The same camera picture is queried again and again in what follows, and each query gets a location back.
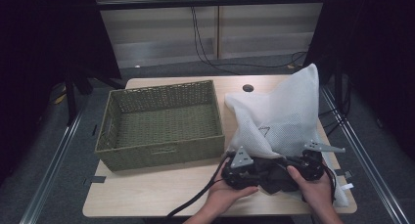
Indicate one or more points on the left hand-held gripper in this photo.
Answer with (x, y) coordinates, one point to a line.
(241, 171)

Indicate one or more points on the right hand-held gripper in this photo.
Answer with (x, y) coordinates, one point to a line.
(310, 165)

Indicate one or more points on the white mesh laundry bag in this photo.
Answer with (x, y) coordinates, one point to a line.
(287, 119)

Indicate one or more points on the green woven basket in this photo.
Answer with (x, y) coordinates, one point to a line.
(163, 126)

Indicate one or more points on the person's right hand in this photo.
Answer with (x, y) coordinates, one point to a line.
(314, 194)

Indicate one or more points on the person's left hand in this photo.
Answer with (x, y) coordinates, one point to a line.
(225, 198)

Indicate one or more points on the grey table edge tab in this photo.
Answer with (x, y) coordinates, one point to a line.
(346, 174)

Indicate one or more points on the white bag label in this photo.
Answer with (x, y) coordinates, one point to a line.
(347, 186)

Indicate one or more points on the black metal stand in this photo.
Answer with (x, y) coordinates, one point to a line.
(339, 87)
(70, 97)

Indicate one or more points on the black curtain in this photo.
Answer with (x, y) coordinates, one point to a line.
(375, 54)
(45, 54)

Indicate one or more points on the black horizontal bar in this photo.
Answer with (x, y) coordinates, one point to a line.
(208, 2)

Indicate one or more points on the metal floor rail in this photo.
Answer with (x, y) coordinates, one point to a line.
(49, 171)
(365, 165)

